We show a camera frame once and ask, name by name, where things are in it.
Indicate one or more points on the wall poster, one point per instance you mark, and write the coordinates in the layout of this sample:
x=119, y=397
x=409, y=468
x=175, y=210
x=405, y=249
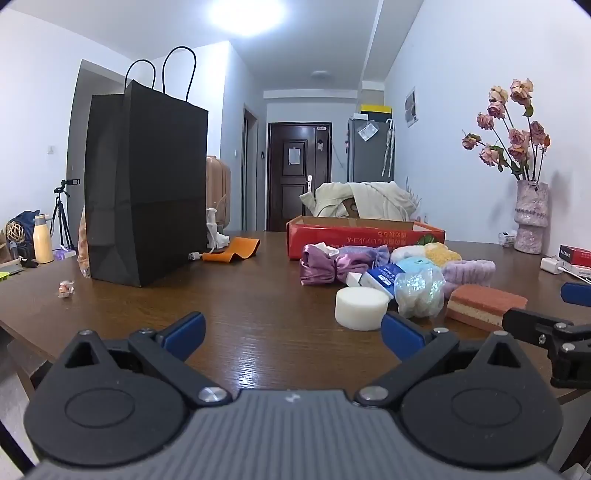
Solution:
x=411, y=107

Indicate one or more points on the dried pink roses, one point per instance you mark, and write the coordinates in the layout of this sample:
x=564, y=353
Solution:
x=517, y=138

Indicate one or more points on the small white jar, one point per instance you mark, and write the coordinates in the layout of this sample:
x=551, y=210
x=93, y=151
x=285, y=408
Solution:
x=508, y=238

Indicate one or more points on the cream jacket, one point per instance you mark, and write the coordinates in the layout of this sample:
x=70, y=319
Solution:
x=374, y=198

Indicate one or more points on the fluffy purple headband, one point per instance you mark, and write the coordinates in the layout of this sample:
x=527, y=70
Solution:
x=468, y=272

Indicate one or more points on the blue and white tissue packet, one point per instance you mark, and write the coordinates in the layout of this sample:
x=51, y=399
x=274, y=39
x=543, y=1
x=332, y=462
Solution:
x=381, y=279

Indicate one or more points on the yellow thermos bottle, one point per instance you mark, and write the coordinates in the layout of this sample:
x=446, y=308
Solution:
x=43, y=240

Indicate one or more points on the white folded umbrella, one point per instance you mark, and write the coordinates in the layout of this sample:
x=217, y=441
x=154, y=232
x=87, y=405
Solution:
x=389, y=147

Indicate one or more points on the clear plastic cotton bag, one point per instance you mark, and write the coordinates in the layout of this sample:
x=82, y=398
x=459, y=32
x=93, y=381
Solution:
x=420, y=293

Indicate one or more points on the yellow plush toy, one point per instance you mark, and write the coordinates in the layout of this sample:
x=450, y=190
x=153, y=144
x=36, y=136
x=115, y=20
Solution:
x=443, y=254

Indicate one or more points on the orange snack packet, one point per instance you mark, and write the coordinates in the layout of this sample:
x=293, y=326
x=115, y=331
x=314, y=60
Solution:
x=83, y=249

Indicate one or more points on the bright ceiling lamp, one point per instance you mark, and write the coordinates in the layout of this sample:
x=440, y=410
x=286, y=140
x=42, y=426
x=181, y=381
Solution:
x=247, y=14

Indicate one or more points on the orange cloth strip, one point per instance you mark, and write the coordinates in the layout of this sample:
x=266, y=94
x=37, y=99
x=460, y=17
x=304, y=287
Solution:
x=235, y=249

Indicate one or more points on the rattan ball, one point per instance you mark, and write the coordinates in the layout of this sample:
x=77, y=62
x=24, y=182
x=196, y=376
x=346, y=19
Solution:
x=15, y=231

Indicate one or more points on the dark brown door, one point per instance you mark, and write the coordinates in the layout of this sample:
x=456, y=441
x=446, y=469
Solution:
x=295, y=194

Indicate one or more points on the round hallway ceiling lamp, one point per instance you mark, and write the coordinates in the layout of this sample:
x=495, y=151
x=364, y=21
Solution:
x=321, y=74

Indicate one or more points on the red and black flat box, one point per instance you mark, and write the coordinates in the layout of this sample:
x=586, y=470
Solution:
x=575, y=254

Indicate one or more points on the blue backpack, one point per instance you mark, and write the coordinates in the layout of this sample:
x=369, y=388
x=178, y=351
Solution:
x=27, y=219

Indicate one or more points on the purple satin bow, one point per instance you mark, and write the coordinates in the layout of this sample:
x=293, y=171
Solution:
x=321, y=270

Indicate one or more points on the red cardboard box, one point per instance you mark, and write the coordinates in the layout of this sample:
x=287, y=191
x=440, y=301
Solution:
x=318, y=233

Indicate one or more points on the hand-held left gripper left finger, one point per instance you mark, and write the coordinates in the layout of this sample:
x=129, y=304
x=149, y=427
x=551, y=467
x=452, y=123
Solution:
x=187, y=330

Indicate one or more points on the white plush toy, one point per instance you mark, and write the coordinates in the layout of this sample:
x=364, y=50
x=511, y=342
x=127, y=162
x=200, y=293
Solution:
x=406, y=253

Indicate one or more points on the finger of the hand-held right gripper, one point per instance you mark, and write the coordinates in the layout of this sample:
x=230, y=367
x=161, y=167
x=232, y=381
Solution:
x=531, y=323
x=576, y=293

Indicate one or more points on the pink suitcase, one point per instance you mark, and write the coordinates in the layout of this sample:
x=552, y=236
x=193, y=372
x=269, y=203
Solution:
x=218, y=184

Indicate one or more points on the yellow box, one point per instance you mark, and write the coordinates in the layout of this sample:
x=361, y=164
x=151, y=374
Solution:
x=375, y=110

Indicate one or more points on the black tripod with camera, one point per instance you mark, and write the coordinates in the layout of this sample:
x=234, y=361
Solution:
x=60, y=217

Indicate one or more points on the black paper bag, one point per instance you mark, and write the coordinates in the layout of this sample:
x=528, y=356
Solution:
x=147, y=184

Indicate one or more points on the blue plush toy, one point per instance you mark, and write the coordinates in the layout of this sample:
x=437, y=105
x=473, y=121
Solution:
x=415, y=265

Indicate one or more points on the grey refrigerator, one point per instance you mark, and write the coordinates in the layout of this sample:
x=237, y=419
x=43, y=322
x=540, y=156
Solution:
x=367, y=157

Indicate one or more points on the white charger plug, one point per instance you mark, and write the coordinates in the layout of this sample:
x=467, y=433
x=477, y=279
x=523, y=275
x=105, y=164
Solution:
x=551, y=265

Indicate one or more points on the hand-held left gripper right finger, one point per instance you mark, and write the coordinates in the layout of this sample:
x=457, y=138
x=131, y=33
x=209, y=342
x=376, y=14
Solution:
x=401, y=334

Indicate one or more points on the small purple packet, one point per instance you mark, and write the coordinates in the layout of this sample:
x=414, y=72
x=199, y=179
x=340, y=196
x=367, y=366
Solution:
x=64, y=253

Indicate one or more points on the brown layered sponge block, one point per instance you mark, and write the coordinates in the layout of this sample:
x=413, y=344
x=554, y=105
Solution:
x=485, y=302

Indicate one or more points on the pink textured vase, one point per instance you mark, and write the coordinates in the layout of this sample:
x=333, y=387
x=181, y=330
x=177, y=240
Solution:
x=531, y=217

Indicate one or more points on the white round sponge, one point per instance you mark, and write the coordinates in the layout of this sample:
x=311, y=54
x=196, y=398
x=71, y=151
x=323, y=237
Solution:
x=361, y=308

